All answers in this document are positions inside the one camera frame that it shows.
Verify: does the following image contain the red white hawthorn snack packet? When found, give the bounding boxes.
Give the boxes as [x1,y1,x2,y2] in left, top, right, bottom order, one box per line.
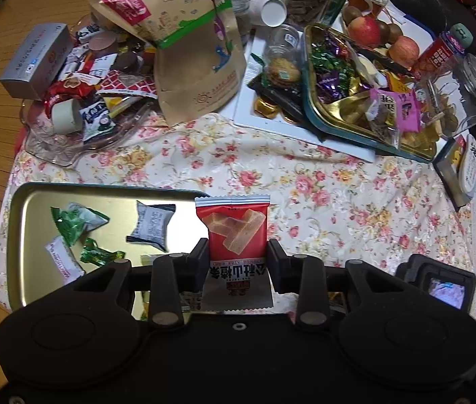
[195,194,274,312]

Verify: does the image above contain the empty gold tin tray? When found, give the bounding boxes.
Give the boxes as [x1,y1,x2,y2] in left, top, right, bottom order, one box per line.
[6,182,208,310]

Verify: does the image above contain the notepad box with cartoon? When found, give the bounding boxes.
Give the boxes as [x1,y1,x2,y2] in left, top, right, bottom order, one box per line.
[433,133,476,212]

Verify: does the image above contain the brown paper snack bag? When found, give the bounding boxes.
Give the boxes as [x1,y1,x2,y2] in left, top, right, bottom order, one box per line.
[87,0,246,125]

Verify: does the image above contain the red apple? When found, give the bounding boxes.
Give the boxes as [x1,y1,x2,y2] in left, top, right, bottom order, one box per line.
[347,16,381,48]
[388,36,420,68]

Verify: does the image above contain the gold tin tray with sweets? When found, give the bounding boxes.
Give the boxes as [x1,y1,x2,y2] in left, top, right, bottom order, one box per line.
[302,24,437,162]

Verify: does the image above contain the pink snack packet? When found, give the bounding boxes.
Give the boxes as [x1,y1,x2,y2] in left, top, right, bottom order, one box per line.
[380,90,420,132]

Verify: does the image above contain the clear packet of nuts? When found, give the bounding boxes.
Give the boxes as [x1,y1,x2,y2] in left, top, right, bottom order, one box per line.
[365,89,401,149]

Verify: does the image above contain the corn strip snack packet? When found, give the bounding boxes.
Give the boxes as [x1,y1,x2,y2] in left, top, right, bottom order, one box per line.
[45,235,85,284]

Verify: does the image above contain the white tape roll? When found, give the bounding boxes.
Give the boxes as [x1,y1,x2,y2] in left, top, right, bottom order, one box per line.
[51,99,83,135]

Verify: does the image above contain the gold patterned candy wrapper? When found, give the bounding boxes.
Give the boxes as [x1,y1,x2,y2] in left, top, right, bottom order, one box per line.
[180,292,201,313]

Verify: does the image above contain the green white snack packet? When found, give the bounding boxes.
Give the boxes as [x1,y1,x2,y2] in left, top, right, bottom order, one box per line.
[51,202,110,246]

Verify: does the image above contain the clear glass cookie jar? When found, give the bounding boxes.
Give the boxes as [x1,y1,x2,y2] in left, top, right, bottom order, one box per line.
[414,54,476,139]

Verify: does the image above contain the floral tablecloth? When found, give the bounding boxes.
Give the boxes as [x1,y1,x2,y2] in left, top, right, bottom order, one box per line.
[0,113,476,305]

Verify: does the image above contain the white jar lid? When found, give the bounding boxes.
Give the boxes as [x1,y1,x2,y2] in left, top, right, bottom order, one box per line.
[260,0,287,27]

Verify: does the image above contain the glass plate with snacks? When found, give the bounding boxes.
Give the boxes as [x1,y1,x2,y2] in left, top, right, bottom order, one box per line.
[16,13,159,167]

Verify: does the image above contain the white board under tray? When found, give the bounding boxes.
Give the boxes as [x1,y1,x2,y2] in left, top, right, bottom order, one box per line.
[233,25,433,164]

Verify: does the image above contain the grey cardboard box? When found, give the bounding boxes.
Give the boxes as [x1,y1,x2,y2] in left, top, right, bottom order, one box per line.
[0,23,73,100]

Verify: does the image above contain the dark blue white snack packet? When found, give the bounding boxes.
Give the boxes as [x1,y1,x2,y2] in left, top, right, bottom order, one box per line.
[125,201,176,253]

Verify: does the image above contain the green candy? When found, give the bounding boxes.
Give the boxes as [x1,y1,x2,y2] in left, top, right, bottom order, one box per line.
[80,238,125,266]

